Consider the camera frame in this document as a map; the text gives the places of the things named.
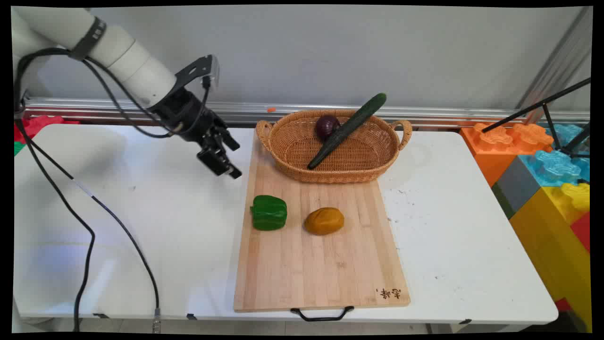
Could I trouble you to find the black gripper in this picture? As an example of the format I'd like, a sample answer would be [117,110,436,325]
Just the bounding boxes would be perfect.
[152,89,243,179]

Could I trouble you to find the dark green cucumber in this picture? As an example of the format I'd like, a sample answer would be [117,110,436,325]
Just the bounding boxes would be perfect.
[307,93,387,170]

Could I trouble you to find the green bell pepper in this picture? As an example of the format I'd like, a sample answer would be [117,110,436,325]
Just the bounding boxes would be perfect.
[250,195,288,231]

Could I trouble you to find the purple red onion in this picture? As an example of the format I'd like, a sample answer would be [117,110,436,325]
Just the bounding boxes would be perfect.
[315,115,341,142]

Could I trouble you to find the brown potato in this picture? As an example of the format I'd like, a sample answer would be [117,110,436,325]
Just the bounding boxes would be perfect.
[303,207,345,236]

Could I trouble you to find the woven wicker basket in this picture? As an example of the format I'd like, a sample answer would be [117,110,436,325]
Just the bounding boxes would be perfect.
[255,110,413,184]

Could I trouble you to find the wooden cutting board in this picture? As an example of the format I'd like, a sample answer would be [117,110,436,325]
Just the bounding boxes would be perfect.
[233,130,411,313]

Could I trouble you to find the red foam block behind table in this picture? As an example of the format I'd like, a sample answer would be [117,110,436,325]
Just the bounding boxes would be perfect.
[14,115,81,143]

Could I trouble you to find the orange foam building block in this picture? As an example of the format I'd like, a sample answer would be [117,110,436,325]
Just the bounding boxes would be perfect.
[460,122,555,187]

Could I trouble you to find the grey foam building block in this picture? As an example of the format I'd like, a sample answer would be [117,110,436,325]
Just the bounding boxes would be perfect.
[491,168,542,220]

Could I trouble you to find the black tripod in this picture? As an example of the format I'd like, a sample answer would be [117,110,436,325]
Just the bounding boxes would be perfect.
[481,77,592,159]

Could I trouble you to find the blue foam building block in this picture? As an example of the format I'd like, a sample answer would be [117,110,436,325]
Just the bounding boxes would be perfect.
[518,123,591,187]

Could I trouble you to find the red foam block beside yellow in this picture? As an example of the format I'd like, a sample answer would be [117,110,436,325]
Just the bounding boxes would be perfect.
[570,212,591,254]

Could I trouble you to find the aluminium wall rail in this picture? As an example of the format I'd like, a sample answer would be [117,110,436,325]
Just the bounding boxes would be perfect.
[21,97,591,128]

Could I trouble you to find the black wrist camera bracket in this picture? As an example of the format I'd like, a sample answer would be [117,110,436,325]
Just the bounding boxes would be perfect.
[174,54,220,93]

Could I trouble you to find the thin black USB cable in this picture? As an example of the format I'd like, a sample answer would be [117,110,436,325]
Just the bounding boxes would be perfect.
[17,47,212,333]

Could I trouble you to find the thick black cable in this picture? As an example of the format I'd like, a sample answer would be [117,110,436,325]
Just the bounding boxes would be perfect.
[13,47,97,332]

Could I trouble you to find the black velcro cable strap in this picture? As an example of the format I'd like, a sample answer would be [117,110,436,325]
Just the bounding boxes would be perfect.
[69,17,107,61]

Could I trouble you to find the slanted aluminium frame post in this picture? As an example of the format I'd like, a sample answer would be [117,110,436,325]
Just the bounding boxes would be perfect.
[516,7,593,124]

